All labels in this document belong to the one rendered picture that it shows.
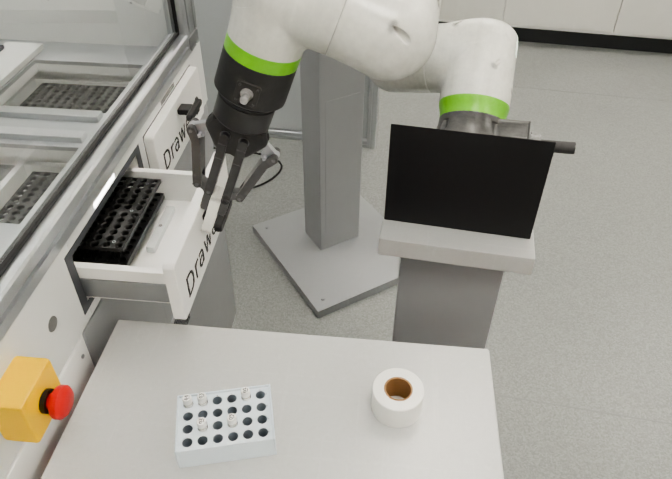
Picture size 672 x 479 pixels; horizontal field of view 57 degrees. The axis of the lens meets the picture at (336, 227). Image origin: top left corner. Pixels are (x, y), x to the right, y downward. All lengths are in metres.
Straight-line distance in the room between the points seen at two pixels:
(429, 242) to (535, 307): 1.06
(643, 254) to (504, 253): 1.40
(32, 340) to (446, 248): 0.68
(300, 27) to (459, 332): 0.83
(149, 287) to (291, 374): 0.24
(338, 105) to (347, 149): 0.17
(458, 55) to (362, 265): 1.11
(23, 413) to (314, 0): 0.55
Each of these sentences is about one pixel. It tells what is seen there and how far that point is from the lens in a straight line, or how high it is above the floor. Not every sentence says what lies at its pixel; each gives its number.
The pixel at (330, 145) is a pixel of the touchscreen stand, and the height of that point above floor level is 0.46.
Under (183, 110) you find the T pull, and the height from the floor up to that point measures 0.91.
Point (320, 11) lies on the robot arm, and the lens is 0.69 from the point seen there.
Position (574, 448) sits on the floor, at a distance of 1.86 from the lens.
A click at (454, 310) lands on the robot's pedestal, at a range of 1.30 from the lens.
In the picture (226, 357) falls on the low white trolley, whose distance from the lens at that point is 0.96.
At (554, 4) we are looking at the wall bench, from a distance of 3.88.
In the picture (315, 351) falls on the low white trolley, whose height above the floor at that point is 0.76.
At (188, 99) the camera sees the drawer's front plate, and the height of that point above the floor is 0.89.
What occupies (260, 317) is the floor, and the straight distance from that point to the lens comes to 2.03.
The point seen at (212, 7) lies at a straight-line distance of 2.72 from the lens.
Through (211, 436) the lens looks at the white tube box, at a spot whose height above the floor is 0.80.
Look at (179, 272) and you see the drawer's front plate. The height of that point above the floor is 0.90.
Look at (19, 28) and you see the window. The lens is 0.85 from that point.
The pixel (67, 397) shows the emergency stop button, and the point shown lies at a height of 0.88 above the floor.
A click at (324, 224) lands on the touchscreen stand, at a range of 2.12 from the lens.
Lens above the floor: 1.50
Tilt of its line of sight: 40 degrees down
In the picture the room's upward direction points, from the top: straight up
